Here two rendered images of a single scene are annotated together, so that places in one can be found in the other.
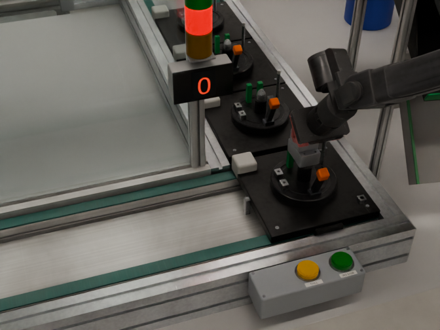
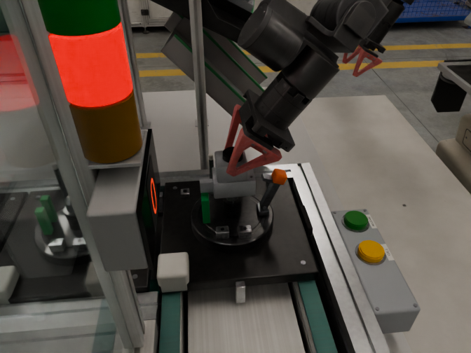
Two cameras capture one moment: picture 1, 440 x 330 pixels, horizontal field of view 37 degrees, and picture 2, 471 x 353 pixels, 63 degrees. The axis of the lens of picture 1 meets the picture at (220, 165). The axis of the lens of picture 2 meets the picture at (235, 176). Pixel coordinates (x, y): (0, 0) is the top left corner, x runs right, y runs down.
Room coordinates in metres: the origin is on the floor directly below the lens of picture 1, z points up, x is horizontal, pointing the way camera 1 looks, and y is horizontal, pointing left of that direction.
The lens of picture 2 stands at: (0.92, 0.28, 1.44)
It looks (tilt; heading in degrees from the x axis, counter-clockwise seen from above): 38 degrees down; 283
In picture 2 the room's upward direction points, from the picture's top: straight up
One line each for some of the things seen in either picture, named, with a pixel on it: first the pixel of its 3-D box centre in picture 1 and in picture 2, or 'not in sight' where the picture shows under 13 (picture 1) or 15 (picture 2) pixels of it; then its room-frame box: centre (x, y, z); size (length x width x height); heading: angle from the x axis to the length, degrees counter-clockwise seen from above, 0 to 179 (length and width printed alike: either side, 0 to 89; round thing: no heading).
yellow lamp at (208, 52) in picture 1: (199, 40); (106, 120); (1.08, 0.04, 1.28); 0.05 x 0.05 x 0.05
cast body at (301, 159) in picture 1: (302, 140); (226, 171); (1.03, -0.17, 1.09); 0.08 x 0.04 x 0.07; 19
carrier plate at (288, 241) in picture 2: (302, 188); (232, 225); (1.03, -0.18, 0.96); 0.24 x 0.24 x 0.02; 19
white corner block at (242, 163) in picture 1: (243, 165); (173, 272); (1.09, -0.05, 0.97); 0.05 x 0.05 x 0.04; 19
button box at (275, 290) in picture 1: (306, 281); (366, 265); (0.79, -0.16, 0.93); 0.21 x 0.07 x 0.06; 109
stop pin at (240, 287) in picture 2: (247, 205); (240, 292); (0.99, -0.06, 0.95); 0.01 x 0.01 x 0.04; 19
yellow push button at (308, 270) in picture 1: (307, 271); (370, 252); (0.79, -0.16, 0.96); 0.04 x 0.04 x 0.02
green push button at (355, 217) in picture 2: (341, 262); (355, 221); (0.82, -0.23, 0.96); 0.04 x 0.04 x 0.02
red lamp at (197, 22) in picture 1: (198, 16); (92, 60); (1.08, 0.04, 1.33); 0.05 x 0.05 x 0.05
